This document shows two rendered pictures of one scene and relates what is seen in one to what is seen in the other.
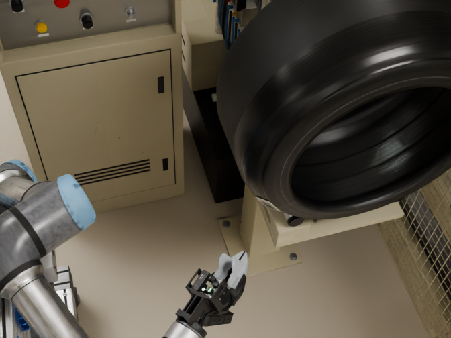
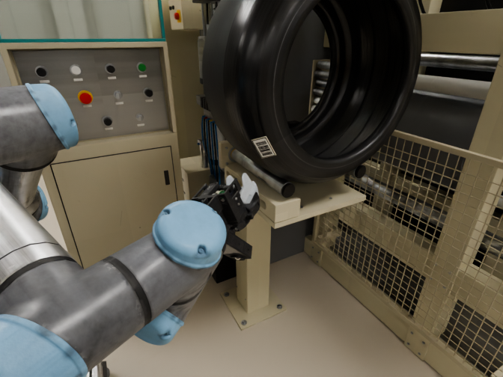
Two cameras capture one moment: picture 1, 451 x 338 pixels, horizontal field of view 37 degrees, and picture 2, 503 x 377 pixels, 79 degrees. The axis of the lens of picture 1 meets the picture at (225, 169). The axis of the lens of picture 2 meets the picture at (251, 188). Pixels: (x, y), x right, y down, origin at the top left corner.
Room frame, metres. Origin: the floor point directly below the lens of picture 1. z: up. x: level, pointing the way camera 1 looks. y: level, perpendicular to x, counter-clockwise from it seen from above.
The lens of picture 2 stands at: (0.14, 0.04, 1.29)
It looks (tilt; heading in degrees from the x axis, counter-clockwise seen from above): 27 degrees down; 351
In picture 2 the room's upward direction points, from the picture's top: straight up
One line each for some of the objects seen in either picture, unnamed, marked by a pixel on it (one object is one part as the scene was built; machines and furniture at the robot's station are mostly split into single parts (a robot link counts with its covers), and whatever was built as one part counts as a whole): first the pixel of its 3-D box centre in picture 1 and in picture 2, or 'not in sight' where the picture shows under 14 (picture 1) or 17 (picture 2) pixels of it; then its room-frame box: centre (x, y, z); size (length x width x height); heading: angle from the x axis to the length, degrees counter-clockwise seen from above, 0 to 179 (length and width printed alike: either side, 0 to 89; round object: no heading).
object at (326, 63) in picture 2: not in sight; (337, 97); (1.43, -0.54, 1.05); 0.20 x 0.15 x 0.30; 20
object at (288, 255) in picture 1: (259, 240); (252, 300); (1.33, -0.15, 0.01); 0.27 x 0.27 x 0.02; 20
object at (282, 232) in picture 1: (271, 179); (257, 187); (1.05, -0.13, 0.84); 0.36 x 0.09 x 0.06; 20
